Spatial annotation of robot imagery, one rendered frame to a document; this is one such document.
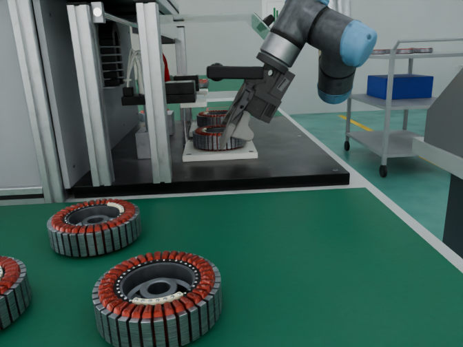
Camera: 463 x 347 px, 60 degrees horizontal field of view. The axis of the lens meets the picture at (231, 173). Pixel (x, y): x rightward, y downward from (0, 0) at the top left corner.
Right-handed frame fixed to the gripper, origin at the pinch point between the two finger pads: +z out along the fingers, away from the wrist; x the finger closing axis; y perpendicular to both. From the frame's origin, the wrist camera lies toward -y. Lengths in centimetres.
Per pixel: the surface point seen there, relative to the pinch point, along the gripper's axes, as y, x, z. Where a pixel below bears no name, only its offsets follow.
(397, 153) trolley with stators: 149, 205, -20
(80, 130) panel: -23.9, -12.0, 8.2
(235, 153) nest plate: 3.5, -7.1, -0.6
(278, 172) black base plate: 10.0, -17.6, -3.2
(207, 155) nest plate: -1.3, -7.5, 2.4
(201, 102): -6.9, -3.0, -5.6
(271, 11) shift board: 40, 532, -107
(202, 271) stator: -2, -52, 2
